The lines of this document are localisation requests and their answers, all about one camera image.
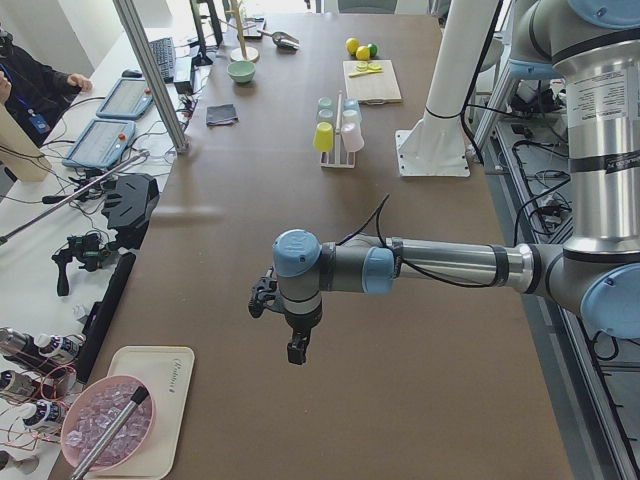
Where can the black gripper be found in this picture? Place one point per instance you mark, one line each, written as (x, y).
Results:
(300, 325)

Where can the green cup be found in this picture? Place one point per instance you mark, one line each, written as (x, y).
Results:
(325, 103)

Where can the pink cup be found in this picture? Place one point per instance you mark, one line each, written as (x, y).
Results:
(352, 138)

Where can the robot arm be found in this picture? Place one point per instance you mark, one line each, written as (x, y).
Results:
(594, 274)

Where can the yellow cup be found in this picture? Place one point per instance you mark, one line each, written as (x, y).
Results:
(323, 140)

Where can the grey cup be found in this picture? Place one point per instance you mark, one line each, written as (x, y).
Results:
(325, 115)

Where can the cream white cup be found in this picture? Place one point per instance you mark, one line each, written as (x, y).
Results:
(351, 116)

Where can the light blue cup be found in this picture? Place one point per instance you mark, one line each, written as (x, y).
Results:
(351, 104)

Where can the beige tray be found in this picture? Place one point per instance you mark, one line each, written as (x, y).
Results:
(166, 372)

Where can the black stand plate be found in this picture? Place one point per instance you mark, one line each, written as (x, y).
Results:
(128, 207)

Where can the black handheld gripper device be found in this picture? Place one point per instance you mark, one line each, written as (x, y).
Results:
(87, 250)

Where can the pink bowl with ice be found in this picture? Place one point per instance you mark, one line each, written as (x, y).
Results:
(107, 425)

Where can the grey cloth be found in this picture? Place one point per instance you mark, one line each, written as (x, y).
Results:
(225, 114)

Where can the dark bottle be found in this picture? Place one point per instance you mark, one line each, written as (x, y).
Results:
(60, 349)
(42, 416)
(19, 348)

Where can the bamboo cutting board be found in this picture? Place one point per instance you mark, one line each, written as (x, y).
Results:
(376, 88)

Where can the green bowl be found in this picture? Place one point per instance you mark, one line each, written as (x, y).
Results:
(241, 71)

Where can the yellow plastic knife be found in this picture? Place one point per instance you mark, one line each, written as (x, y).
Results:
(360, 73)

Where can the wooden mug tree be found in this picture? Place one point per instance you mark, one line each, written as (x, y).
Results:
(233, 19)

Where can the yellow lemon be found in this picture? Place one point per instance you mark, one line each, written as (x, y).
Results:
(363, 53)
(352, 44)

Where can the metal scoop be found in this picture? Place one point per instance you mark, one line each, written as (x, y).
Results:
(282, 40)

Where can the black keyboard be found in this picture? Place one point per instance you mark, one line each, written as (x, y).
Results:
(163, 51)

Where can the person in dark jacket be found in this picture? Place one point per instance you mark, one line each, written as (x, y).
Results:
(35, 94)

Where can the white wire cup rack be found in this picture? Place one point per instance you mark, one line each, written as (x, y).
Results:
(338, 157)

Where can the aluminium frame post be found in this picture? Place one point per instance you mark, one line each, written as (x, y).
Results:
(136, 34)

